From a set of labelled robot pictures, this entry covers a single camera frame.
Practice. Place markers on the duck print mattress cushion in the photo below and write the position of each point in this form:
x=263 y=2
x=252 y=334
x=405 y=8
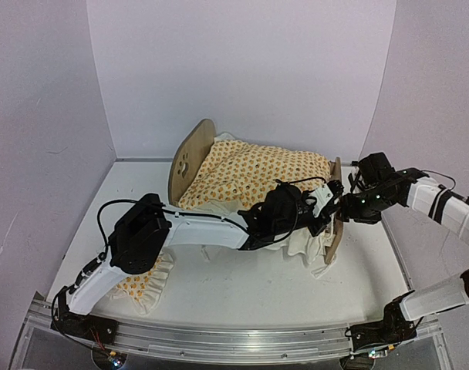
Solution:
x=236 y=175

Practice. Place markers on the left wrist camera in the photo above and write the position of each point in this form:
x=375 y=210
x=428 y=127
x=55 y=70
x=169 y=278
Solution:
x=324 y=199

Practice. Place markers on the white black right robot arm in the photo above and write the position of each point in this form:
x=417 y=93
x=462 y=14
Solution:
x=375 y=187

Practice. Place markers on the duck print small pillow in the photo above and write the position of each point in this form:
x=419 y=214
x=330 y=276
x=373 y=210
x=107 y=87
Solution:
x=143 y=291

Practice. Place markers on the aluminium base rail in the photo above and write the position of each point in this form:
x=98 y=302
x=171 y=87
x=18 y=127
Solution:
x=100 y=341

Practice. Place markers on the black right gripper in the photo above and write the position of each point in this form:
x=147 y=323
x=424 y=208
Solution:
x=349 y=212

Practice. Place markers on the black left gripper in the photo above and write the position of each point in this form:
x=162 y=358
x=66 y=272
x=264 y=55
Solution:
x=332 y=208

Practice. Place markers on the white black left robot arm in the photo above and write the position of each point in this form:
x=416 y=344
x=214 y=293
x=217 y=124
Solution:
x=141 y=234

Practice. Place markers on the wooden striped pet bed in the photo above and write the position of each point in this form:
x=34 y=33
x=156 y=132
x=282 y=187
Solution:
x=191 y=154

